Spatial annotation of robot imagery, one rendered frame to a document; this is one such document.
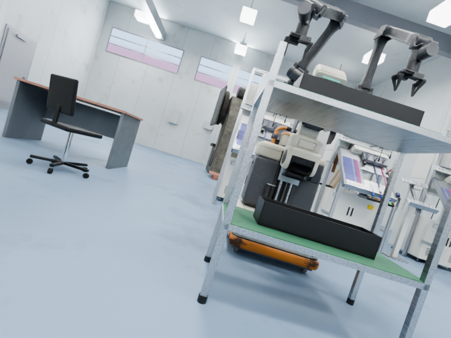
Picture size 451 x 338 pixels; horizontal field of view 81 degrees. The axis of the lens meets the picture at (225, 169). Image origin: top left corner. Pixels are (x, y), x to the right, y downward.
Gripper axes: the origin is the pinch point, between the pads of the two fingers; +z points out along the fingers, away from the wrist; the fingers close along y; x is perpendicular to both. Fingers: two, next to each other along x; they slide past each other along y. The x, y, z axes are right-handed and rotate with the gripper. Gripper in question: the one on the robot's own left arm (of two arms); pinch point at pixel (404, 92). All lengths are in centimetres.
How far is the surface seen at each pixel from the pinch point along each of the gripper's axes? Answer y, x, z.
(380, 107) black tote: -13.3, -9.3, 13.7
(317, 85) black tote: -43.3, -9.2, 13.1
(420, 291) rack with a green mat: 21, -22, 84
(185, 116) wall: -278, 1018, -52
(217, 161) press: -85, 617, 78
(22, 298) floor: -119, -49, 116
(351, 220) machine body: 119, 226, 88
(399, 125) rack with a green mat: -10.1, -22.4, 22.7
